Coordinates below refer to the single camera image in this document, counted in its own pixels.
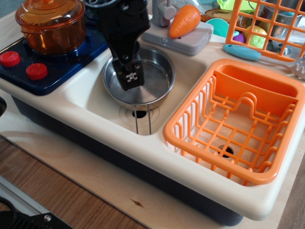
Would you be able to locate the yellow green toy vegetable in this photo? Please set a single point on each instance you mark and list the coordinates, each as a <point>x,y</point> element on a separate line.
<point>256,40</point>

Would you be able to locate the purple toy piece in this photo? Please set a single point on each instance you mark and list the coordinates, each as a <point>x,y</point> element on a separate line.
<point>239,37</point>

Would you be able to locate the stainless steel pan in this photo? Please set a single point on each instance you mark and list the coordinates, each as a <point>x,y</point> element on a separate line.
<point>159,78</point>

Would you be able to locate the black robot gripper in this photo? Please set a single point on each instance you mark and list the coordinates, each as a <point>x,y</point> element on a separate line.
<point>122,22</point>

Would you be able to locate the grey toy faucet base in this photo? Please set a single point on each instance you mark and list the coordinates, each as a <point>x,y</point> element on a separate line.
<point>163,13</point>

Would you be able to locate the red stove knob right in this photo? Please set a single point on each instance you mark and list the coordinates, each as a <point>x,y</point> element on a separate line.
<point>36,71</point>

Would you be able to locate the teal handled slotted spatula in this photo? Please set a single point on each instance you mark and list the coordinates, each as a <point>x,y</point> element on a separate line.
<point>297,67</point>

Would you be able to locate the orange dish drying rack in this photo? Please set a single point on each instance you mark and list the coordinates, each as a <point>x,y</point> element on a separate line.
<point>237,121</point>

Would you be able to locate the blue toy stove top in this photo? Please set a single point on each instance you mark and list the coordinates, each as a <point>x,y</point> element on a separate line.
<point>61,67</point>

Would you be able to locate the orange toy carrot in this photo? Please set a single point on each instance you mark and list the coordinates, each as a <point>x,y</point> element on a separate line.
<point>186,20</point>

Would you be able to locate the red stove knob left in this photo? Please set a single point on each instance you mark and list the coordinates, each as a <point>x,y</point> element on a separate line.
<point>10,59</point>

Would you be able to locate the red stove knob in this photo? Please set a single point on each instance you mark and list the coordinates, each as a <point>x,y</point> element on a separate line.
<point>10,59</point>
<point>36,71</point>

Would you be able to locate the teal plastic cup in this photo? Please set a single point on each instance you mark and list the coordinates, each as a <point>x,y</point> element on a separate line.
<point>220,27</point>

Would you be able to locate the brown transparent lid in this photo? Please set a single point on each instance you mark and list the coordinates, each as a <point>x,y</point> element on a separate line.
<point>217,14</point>

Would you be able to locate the steel pot in basket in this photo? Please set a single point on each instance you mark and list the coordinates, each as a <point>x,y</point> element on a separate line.
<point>281,19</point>

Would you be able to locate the cream toy sink unit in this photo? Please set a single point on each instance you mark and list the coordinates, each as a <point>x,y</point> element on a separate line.
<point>83,104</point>

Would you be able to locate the orange plastic grid basket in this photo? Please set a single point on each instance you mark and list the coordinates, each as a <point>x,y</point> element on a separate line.
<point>241,20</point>

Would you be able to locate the orange transparent pot with lid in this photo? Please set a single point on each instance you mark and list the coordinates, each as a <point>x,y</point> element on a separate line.
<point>52,26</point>

